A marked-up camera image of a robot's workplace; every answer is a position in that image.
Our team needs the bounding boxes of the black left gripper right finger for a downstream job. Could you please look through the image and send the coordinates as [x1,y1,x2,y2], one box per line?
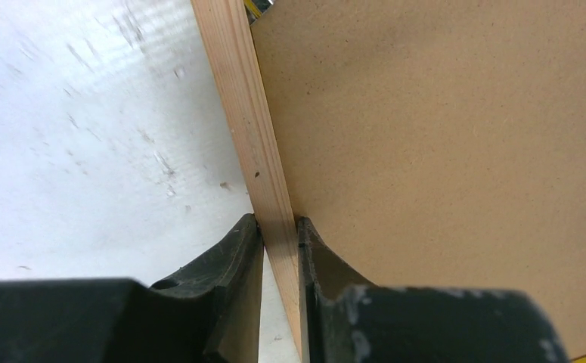
[297,217,569,362]

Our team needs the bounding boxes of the brown cardboard backing board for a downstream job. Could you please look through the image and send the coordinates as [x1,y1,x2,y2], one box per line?
[250,0,586,359]

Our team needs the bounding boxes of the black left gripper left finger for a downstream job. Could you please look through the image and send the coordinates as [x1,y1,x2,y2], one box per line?
[0,214,264,362]

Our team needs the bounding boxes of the yellow wooden picture frame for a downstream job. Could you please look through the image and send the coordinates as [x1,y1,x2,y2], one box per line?
[190,0,586,363]

